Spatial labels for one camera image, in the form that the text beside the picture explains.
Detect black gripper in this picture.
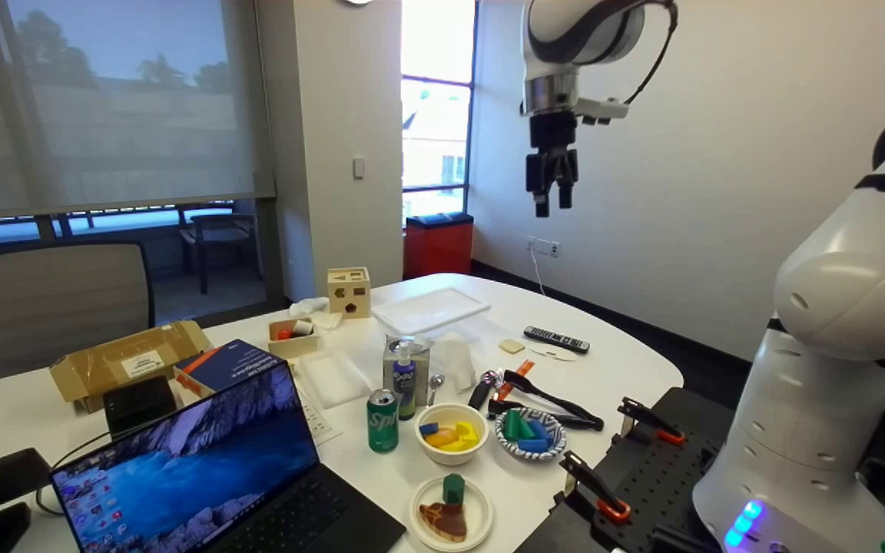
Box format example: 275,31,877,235
522,108,580,221

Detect green toy block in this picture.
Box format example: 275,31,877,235
500,409,540,447

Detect blue patterned plate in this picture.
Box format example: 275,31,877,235
494,405,571,465

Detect blue toy block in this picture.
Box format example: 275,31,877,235
517,414,560,454

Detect white bowl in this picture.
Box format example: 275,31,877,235
411,400,493,470

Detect white plate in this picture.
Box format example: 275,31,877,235
407,472,497,553

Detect red bin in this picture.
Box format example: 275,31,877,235
398,211,477,283

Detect black remote control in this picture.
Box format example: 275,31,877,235
519,323,592,358

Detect white cardboard box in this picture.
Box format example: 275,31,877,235
371,285,493,339

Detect orange strip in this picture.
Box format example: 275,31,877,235
493,359,538,405

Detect clear plastic cup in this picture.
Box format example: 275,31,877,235
440,332,480,392

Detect black tongs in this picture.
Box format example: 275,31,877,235
500,366,607,433

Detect black marker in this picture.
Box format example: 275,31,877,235
468,368,500,412

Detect wooden shape sorter box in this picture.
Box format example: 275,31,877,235
323,265,375,321

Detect clear plastic bag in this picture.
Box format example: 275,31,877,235
380,336,437,421

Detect black clamp orange tips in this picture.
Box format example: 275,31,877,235
618,392,689,449
560,449,636,528

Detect green soda can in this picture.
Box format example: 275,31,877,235
367,387,403,454

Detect clear plastic container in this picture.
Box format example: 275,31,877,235
299,351,375,412

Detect small wooden tray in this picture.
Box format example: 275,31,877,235
264,313,323,359

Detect black mounting board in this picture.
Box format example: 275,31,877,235
512,384,736,553

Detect dark balcony chair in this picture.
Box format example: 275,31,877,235
175,200,261,297

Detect dark blue notebook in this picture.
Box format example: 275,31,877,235
175,339,284,395

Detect black open laptop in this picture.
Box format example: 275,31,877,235
49,358,408,553

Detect grey window blind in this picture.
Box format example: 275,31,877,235
0,0,261,223

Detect grey office chair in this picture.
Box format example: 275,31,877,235
0,239,157,384

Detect black laptop cable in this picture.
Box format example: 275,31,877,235
33,426,113,516

